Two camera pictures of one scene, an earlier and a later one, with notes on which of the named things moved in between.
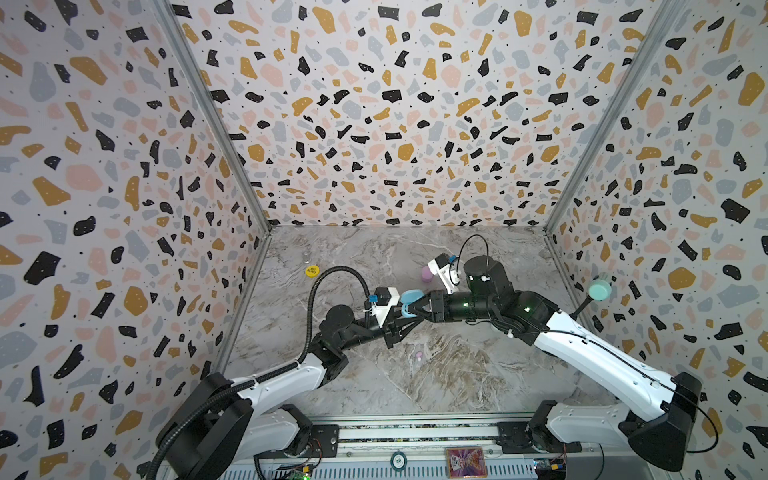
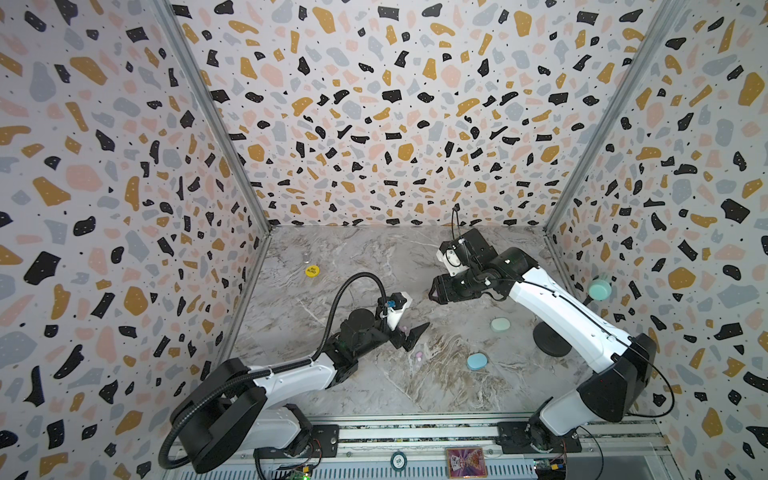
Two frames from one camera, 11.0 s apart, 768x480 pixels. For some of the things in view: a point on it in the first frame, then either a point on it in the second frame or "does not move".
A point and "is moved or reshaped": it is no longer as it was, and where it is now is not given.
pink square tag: [464, 463] does not move
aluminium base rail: [414, 447] does not move
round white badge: [398, 461] does not move
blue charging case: [406, 298] is moved or reshaped
